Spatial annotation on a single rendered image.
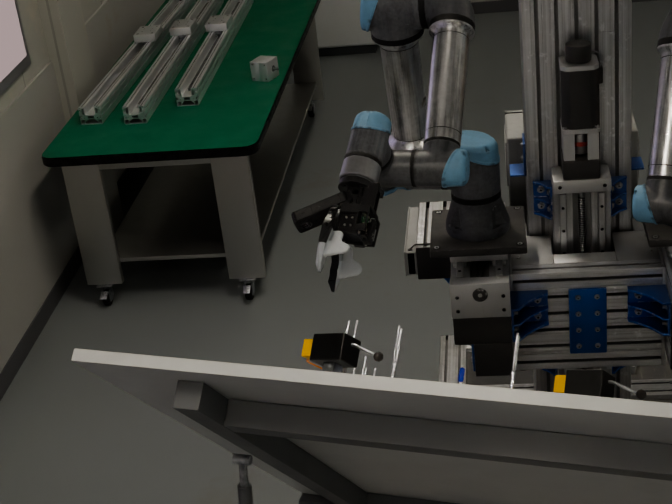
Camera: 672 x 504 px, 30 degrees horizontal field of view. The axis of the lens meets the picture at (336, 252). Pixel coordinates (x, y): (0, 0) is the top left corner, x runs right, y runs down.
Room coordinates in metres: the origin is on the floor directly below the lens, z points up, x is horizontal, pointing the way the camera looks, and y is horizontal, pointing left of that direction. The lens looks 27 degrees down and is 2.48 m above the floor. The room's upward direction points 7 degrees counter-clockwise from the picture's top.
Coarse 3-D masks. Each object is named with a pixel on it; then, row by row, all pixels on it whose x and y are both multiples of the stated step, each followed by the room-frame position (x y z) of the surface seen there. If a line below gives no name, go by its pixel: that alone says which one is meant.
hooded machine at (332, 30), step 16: (336, 0) 7.67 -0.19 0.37; (352, 0) 7.65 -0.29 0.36; (320, 16) 7.69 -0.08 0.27; (336, 16) 7.67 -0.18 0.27; (352, 16) 7.66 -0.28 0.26; (320, 32) 7.69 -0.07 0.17; (336, 32) 7.67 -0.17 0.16; (352, 32) 7.66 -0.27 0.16; (368, 32) 7.64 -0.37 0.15; (320, 48) 7.73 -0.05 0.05; (336, 48) 7.72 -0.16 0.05; (352, 48) 7.70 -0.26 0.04; (368, 48) 7.68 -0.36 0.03
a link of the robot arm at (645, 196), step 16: (656, 96) 2.34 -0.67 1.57; (656, 112) 2.31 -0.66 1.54; (656, 128) 2.28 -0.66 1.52; (656, 144) 2.26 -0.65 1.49; (656, 160) 2.24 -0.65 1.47; (656, 176) 2.22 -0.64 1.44; (640, 192) 2.22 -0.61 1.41; (656, 192) 2.20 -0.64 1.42; (640, 208) 2.20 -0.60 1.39; (656, 208) 2.19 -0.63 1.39; (656, 224) 2.20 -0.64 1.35
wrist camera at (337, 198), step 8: (344, 192) 2.18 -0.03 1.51; (328, 200) 2.17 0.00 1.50; (336, 200) 2.17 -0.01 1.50; (344, 200) 2.16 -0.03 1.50; (304, 208) 2.17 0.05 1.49; (312, 208) 2.17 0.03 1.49; (320, 208) 2.16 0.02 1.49; (328, 208) 2.16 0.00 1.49; (296, 216) 2.16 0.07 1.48; (304, 216) 2.16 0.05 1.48; (312, 216) 2.16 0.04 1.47; (320, 216) 2.17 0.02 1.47; (296, 224) 2.16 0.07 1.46; (304, 224) 2.16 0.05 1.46; (312, 224) 2.17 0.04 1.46; (320, 224) 2.18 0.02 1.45
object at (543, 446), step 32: (192, 384) 1.45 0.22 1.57; (192, 416) 1.46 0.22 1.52; (224, 416) 1.49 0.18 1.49; (256, 416) 1.47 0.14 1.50; (288, 416) 1.46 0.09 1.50; (320, 416) 1.45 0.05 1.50; (352, 416) 1.43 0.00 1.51; (384, 416) 1.42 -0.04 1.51; (256, 448) 1.58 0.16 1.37; (288, 448) 1.67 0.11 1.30; (384, 448) 1.42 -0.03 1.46; (416, 448) 1.38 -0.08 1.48; (448, 448) 1.36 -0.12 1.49; (480, 448) 1.35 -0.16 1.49; (512, 448) 1.33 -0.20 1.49; (544, 448) 1.32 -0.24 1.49; (576, 448) 1.31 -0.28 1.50; (608, 448) 1.30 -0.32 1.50; (640, 448) 1.29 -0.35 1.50; (320, 480) 1.77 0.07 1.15
